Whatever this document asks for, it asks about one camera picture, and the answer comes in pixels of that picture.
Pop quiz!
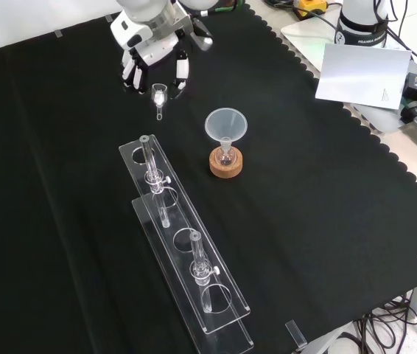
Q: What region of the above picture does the white card sheet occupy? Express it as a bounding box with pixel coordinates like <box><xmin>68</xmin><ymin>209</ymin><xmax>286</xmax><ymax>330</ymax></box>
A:
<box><xmin>315</xmin><ymin>43</ymin><xmax>413</xmax><ymax>111</ymax></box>

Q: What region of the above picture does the green cable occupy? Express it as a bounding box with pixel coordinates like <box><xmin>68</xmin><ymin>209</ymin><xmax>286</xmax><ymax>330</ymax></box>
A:
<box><xmin>208</xmin><ymin>4</ymin><xmax>237</xmax><ymax>16</ymax></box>

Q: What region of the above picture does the yellow stop button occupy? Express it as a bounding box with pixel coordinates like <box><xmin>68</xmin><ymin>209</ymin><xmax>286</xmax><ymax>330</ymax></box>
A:
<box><xmin>292</xmin><ymin>0</ymin><xmax>328</xmax><ymax>20</ymax></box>

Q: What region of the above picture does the black cable bundle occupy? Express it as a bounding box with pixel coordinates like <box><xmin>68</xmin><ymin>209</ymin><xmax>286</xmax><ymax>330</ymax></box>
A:
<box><xmin>351</xmin><ymin>289</ymin><xmax>417</xmax><ymax>354</ymax></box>

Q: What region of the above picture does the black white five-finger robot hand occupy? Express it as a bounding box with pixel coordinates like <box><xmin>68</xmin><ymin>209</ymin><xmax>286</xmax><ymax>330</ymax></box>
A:
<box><xmin>111</xmin><ymin>10</ymin><xmax>192</xmax><ymax>97</ymax></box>

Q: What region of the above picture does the black bench cloth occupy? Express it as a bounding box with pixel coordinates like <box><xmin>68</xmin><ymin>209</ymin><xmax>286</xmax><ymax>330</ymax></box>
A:
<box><xmin>0</xmin><ymin>3</ymin><xmax>417</xmax><ymax>354</ymax></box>

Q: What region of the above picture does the cork ring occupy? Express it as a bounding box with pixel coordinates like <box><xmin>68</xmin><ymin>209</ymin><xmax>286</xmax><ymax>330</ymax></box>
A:
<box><xmin>208</xmin><ymin>145</ymin><xmax>245</xmax><ymax>179</ymax></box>

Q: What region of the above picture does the clear glass weighing funnel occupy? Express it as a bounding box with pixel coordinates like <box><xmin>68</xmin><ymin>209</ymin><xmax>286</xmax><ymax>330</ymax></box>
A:
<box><xmin>151</xmin><ymin>83</ymin><xmax>169</xmax><ymax>122</ymax></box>

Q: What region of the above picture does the clear acrylic funnel stand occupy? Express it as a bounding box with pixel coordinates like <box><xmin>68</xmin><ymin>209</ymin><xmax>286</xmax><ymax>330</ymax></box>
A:
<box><xmin>119</xmin><ymin>133</ymin><xmax>255</xmax><ymax>350</ymax></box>

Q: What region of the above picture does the translucent plastic funnel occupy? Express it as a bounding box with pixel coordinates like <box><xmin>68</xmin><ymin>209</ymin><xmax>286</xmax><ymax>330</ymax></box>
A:
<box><xmin>204</xmin><ymin>107</ymin><xmax>248</xmax><ymax>156</ymax></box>

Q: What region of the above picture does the clear acrylic cloth clip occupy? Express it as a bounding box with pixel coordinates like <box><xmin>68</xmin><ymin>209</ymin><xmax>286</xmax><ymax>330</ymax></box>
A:
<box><xmin>284</xmin><ymin>319</ymin><xmax>308</xmax><ymax>350</ymax></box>

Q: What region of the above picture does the small round-bottom glass flask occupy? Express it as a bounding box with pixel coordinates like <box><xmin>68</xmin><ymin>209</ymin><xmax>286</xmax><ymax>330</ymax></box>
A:
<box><xmin>215</xmin><ymin>136</ymin><xmax>237</xmax><ymax>167</ymax></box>

